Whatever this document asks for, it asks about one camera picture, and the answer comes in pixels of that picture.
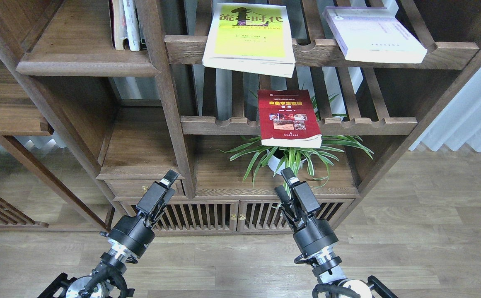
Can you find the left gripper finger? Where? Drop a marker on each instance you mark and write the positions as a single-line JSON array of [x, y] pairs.
[[161, 204], [157, 189]]

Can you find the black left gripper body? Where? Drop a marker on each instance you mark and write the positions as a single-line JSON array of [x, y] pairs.
[[130, 237]]

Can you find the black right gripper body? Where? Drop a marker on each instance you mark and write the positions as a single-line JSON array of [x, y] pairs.
[[314, 236]]

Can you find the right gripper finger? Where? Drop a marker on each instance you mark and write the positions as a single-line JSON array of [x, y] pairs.
[[286, 202], [303, 199]]

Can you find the white lavender cover book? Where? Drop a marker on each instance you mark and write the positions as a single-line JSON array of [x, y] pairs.
[[372, 34]]

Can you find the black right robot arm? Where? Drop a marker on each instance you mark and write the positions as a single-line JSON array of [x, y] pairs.
[[333, 282]]

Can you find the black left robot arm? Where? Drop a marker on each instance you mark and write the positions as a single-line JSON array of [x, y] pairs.
[[107, 275]]

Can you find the green spider plant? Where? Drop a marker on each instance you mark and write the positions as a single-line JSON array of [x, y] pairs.
[[318, 161]]

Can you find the white plant pot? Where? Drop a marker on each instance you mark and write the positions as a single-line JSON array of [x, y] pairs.
[[276, 163]]

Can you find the red cover book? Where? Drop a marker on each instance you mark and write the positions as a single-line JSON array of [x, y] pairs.
[[287, 119]]

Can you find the dark wooden bookshelf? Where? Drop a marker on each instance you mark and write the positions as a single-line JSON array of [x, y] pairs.
[[129, 117]]

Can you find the upright dark green book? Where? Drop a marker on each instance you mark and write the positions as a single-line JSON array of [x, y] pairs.
[[142, 36]]

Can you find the upright white book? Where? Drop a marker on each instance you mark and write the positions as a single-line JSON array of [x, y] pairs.
[[133, 34]]

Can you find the yellow green cover book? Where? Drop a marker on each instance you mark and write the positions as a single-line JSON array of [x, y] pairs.
[[251, 38]]

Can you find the upright beige book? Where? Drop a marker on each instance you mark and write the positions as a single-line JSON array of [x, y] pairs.
[[117, 24]]

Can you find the white pleated curtain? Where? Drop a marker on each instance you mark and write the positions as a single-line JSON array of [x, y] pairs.
[[459, 123]]

